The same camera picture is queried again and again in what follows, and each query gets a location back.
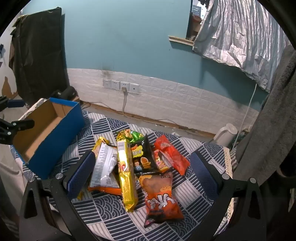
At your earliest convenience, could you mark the wooden window sill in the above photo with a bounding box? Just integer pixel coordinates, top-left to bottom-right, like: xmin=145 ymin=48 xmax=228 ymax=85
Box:
xmin=168 ymin=35 xmax=195 ymax=46

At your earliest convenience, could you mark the small red orange snack packet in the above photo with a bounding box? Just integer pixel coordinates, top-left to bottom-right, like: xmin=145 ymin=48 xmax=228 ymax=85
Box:
xmin=153 ymin=149 xmax=173 ymax=173

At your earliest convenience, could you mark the white cord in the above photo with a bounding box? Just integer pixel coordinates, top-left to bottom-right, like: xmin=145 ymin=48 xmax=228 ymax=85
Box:
xmin=232 ymin=84 xmax=258 ymax=149

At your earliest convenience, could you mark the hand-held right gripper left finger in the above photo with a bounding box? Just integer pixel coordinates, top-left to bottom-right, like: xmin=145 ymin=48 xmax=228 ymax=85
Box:
xmin=20 ymin=151 xmax=97 ymax=241

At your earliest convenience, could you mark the white kettle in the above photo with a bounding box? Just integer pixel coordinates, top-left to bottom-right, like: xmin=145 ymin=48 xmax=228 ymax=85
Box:
xmin=213 ymin=123 xmax=238 ymax=147

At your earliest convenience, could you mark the blue patterned tablecloth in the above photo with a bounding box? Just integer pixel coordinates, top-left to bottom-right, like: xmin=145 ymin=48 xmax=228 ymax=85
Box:
xmin=9 ymin=98 xmax=238 ymax=241

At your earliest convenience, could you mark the blue cardboard box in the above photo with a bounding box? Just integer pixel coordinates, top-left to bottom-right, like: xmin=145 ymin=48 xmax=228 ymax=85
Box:
xmin=10 ymin=97 xmax=85 ymax=180

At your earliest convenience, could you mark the orange chips snack packet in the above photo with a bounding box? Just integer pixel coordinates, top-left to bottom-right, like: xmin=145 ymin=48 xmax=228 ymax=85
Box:
xmin=138 ymin=171 xmax=185 ymax=229

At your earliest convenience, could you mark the black device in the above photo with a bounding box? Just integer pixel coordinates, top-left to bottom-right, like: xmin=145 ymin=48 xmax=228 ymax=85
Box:
xmin=51 ymin=86 xmax=78 ymax=101

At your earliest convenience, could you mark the green snack packet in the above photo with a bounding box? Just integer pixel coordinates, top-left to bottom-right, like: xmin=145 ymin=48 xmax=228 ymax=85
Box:
xmin=125 ymin=129 xmax=145 ymax=144

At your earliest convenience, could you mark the grey cloth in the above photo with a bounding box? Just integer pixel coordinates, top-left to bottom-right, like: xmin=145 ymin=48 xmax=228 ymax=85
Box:
xmin=231 ymin=44 xmax=296 ymax=186

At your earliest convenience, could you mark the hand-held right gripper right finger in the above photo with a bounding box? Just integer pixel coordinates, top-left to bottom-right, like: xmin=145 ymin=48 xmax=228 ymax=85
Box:
xmin=189 ymin=151 xmax=268 ymax=241

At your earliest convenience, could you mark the long gold snack packet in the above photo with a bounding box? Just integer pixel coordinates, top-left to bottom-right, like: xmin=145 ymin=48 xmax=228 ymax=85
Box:
xmin=116 ymin=131 xmax=139 ymax=212

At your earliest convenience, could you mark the black yellow noodle snack packet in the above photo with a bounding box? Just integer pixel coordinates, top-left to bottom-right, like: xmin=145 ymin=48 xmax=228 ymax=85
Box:
xmin=131 ymin=133 xmax=162 ymax=176

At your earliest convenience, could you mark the orange white snack packet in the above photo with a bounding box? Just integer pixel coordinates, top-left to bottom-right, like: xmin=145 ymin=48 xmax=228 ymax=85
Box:
xmin=88 ymin=136 xmax=123 ymax=195

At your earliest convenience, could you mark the silver crinkled curtain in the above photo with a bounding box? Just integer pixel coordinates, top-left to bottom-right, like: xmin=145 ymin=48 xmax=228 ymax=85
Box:
xmin=192 ymin=0 xmax=292 ymax=93

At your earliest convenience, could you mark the white plug with cable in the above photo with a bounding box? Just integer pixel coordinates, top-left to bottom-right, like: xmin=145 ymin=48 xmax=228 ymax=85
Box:
xmin=121 ymin=87 xmax=128 ymax=114

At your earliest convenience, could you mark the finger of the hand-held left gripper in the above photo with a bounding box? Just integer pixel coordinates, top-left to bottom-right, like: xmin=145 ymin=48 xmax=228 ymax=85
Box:
xmin=0 ymin=118 xmax=36 ymax=146
xmin=0 ymin=95 xmax=25 ymax=110

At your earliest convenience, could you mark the dark cloth sheet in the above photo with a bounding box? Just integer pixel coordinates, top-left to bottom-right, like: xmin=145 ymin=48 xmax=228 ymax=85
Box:
xmin=9 ymin=7 xmax=70 ymax=107

